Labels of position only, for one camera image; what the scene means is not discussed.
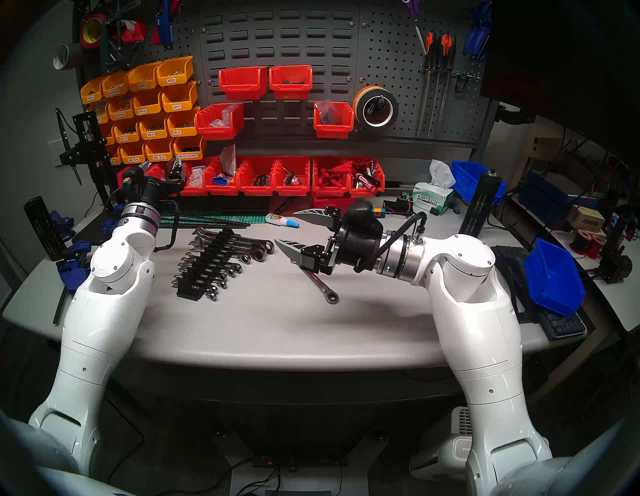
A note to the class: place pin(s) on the clear labelled screw bags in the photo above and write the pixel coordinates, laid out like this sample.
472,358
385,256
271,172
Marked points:
196,176

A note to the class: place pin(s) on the small cardboard box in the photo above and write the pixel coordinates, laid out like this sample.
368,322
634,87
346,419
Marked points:
585,217

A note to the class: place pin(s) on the yellow bin labelled M2.5-8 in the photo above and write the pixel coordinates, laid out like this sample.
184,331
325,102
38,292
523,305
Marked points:
115,156

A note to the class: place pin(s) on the dark blue crate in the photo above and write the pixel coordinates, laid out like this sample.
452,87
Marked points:
542,195

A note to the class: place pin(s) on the green cutting mat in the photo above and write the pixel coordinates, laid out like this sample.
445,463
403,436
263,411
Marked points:
235,219

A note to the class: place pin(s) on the yellow bin labelled M3-12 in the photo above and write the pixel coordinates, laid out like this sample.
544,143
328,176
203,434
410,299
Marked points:
126,131

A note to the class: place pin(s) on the yellow bin labelled M4X4X6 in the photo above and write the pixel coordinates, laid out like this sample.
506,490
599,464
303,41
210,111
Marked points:
121,107

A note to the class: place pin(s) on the blue bar clamp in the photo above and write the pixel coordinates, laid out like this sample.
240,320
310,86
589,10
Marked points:
112,220
72,277
80,247
62,222

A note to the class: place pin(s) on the blue plastic bin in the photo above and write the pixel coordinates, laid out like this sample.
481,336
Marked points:
467,180
552,275

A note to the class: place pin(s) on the yellow bin labelled M3X6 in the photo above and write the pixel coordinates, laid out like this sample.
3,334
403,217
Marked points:
174,71

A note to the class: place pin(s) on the grey duct tape roll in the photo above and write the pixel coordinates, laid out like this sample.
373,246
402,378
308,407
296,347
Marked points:
62,56

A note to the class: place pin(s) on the yellow bin labelled M2.5-5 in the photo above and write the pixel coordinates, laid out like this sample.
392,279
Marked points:
159,150

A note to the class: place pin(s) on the yellow bin labelled M3-4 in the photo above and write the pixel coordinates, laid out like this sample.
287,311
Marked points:
178,97

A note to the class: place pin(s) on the clear plastic parts box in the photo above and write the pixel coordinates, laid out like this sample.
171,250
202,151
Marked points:
222,117

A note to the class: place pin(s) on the black ribbed cylinder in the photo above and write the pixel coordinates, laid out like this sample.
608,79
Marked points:
44,227
480,205

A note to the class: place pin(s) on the red hanging storage bin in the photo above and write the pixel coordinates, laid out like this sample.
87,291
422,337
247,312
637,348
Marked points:
219,131
333,130
243,82
291,89

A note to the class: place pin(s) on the largest chrome racked wrench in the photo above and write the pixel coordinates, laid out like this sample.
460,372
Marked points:
251,242

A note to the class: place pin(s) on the yellow bin labelled M4-0.7 HEX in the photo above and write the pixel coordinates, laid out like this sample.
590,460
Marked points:
189,148

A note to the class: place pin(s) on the large orange white tape roll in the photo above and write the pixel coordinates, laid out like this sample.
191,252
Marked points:
361,102

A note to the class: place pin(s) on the silver combination wrench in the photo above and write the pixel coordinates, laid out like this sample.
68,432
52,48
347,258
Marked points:
327,295

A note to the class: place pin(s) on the chrome racked ratchet wrench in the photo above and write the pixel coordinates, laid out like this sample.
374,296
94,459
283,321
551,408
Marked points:
227,265
221,284
235,256
245,249
231,273

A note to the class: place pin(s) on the black carabiner hook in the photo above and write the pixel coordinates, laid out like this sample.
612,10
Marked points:
459,85

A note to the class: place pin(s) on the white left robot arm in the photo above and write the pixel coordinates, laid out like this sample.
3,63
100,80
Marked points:
105,320

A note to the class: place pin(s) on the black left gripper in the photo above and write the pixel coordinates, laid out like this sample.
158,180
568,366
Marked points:
152,190

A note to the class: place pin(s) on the black screw clamp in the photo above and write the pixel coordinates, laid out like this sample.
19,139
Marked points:
112,50

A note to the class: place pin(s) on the black power strip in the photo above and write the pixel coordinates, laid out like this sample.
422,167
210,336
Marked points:
295,461

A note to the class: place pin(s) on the black bench device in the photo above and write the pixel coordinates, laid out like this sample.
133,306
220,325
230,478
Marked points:
616,265

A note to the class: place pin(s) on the yellow bin labelled M3X5X4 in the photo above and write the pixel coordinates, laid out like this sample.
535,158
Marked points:
92,90

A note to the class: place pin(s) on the white Coway air purifier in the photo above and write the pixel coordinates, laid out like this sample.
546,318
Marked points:
440,455

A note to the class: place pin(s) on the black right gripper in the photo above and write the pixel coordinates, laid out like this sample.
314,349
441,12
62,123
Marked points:
357,240

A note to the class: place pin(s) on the yellow bin labelled M4-6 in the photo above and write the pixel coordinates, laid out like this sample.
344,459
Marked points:
146,102

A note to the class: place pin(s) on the black computer monitor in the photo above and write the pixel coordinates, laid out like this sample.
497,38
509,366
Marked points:
560,60

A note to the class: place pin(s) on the black marker pen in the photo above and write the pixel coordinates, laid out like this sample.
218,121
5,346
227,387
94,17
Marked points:
282,205

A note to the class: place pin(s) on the yellow bin labelled M3-16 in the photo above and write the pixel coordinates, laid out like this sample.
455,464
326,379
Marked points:
107,132

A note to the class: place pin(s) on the clear bag black parts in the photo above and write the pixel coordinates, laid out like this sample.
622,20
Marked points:
327,111

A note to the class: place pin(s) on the clear packet of parts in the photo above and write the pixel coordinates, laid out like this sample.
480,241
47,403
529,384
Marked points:
227,160

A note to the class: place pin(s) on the black computer keyboard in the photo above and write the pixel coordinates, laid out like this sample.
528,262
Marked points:
565,325

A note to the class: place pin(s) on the Kimtech tissue box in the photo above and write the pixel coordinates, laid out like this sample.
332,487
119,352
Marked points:
432,199

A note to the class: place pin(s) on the black wrench holder rack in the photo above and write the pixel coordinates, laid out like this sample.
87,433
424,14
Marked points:
190,294

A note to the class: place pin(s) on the black flat frame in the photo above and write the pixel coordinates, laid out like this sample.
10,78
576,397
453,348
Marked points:
531,315

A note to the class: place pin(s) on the black soldering iron pen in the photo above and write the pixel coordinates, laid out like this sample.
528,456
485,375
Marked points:
63,130

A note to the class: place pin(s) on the yellow bin labelled M3X8 BAD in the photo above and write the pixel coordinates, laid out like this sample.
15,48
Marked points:
115,84

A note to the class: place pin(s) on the yellow bin labelled M4X6X6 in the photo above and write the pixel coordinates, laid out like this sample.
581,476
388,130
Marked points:
102,112

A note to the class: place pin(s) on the red yellow tape roll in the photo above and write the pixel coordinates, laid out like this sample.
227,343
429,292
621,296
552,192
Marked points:
85,32

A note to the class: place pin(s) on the smallest chrome racked wrench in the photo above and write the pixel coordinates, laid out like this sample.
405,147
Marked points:
212,296

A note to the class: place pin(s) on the yellow bin labelled M3-8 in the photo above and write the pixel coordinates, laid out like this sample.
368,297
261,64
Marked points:
152,127

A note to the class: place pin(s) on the red stackable storage bin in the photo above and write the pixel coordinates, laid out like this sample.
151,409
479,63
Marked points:
256,190
327,200
222,190
330,192
121,174
367,193
292,190
156,171
195,190

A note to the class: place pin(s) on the yellow bin labelled M2.5-6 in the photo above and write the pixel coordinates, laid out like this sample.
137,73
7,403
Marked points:
132,152

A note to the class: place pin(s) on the yellow bin labelled M3-6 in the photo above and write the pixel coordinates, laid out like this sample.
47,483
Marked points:
182,124

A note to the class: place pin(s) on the grey pegboard back panel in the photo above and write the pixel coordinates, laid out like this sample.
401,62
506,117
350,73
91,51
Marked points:
380,55

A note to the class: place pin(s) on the black soldering iron stand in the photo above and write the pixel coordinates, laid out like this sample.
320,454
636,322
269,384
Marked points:
90,150

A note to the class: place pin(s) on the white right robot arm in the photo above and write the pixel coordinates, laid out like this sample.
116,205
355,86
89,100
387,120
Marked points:
480,320

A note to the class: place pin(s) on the white glue bottle blue cap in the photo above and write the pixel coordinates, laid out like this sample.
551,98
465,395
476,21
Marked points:
280,219

